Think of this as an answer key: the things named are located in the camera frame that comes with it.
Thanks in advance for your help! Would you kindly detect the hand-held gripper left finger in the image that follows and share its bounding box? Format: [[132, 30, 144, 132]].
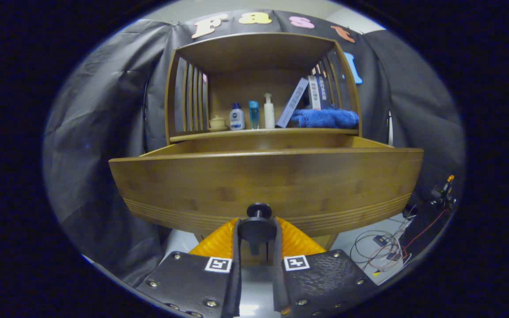
[[136, 217, 242, 318]]

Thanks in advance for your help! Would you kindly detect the wooden drawer with black knob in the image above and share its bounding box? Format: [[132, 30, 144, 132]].
[[109, 135, 424, 257]]

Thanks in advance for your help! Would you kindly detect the white bottle with blue cap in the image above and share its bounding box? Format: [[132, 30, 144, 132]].
[[230, 102, 245, 131]]

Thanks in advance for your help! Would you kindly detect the white spine book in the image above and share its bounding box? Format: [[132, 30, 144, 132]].
[[308, 75, 322, 111]]

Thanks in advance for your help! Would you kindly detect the lavender book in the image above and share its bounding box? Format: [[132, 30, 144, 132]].
[[276, 78, 310, 129]]

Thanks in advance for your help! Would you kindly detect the wooden cabinet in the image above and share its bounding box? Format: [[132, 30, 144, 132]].
[[165, 32, 362, 268]]

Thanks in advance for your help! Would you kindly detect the dark blue book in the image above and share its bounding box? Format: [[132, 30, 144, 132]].
[[317, 74, 329, 110]]

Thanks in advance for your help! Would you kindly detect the beige lidded teacup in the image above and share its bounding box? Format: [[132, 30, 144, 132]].
[[208, 115, 228, 132]]

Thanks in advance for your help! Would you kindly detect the white pump bottle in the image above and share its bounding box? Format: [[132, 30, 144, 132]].
[[264, 92, 276, 129]]

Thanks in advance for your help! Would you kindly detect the clear blue bottle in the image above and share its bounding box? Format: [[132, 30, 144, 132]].
[[249, 100, 260, 130]]

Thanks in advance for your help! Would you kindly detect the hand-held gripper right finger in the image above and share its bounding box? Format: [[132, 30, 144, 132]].
[[273, 216, 379, 318]]

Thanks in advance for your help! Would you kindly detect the blue towel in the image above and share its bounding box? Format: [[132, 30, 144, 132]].
[[291, 107, 360, 129]]

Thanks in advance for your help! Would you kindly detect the wooden countertop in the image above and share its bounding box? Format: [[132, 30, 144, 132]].
[[169, 127, 360, 143]]

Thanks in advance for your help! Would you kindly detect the tangle of thin cables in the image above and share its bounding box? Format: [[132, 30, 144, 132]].
[[351, 212, 452, 274]]

